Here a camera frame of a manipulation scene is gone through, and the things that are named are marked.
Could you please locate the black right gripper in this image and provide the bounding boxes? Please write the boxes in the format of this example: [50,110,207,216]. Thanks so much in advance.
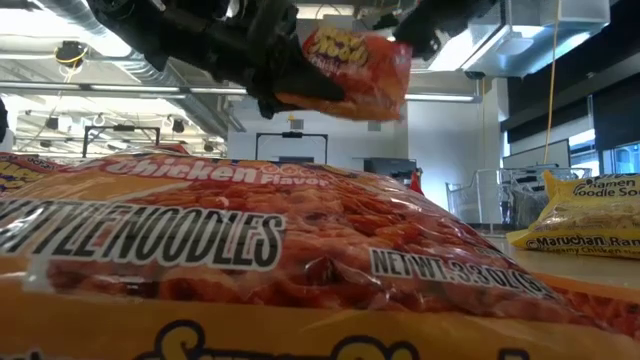
[393,0,504,56]

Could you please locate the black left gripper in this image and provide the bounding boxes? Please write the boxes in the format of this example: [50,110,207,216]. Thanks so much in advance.
[159,0,346,120]

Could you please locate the orange chicken noodle pack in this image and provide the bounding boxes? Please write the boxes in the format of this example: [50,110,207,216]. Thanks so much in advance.
[0,152,69,196]
[274,27,414,122]
[0,151,640,360]

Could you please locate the yellow creamy chicken ramen pack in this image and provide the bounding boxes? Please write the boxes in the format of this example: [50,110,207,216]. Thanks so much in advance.
[506,169,640,260]

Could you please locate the black equipment cart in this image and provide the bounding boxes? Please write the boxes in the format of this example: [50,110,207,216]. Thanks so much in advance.
[363,157,424,189]

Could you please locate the small red object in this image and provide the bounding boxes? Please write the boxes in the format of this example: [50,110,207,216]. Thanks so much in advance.
[408,168,426,197]

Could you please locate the grey display panel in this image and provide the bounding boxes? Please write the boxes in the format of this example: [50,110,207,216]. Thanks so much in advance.
[502,138,571,170]

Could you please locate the long linear ceiling light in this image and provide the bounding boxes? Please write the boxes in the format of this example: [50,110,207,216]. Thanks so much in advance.
[0,82,482,104]

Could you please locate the black ceiling-mounted device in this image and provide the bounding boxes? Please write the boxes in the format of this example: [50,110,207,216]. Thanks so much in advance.
[53,40,89,70]

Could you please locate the black gantry frame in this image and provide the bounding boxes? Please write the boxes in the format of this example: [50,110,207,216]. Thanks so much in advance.
[82,125,161,159]
[254,132,330,165]

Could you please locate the silver ventilation duct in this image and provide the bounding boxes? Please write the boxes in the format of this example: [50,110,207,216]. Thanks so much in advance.
[37,0,247,134]

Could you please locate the yellow extension cord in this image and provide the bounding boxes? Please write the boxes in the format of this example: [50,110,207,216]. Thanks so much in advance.
[543,0,562,165]

